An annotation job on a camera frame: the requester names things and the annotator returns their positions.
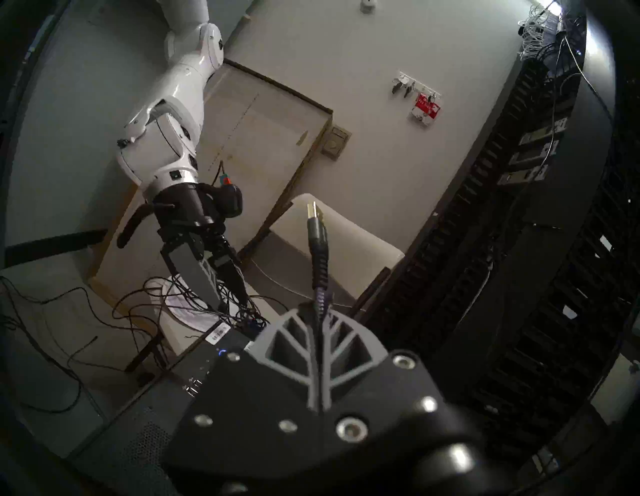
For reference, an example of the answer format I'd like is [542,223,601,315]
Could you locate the white key hook rack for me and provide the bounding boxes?
[391,70,443,101]

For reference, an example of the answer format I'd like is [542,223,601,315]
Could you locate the grey braided USB cable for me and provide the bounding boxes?
[305,200,335,351]

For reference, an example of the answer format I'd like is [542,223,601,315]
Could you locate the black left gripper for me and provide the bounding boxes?
[147,182,251,312]

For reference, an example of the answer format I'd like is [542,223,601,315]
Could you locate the beige wall plate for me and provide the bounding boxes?
[321,126,352,162]

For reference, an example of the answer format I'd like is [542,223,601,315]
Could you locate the red key tag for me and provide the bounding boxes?
[411,92,443,127]

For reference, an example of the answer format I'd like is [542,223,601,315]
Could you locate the tangled black cables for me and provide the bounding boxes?
[112,272,283,346]

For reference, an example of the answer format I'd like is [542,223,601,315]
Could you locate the cream folding chair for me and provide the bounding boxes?
[155,192,407,353]

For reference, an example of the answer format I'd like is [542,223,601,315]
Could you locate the black workstation tower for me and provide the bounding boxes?
[70,322,261,496]

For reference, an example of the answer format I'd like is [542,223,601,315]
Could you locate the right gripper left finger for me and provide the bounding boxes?
[165,306,328,493]

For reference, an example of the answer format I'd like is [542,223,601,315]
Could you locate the beige wood-framed panel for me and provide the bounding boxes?
[89,59,335,306]

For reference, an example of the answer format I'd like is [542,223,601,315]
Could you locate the black server rack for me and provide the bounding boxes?
[357,0,640,496]

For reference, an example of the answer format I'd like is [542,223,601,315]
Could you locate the white network cable bundle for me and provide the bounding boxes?
[517,2,586,66]

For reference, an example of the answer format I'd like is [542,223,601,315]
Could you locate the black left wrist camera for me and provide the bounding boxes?
[212,184,245,219]

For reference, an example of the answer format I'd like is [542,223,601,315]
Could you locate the black floor cables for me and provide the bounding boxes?
[0,275,168,416]

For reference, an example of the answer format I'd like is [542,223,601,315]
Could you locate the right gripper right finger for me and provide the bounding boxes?
[310,310,466,493]

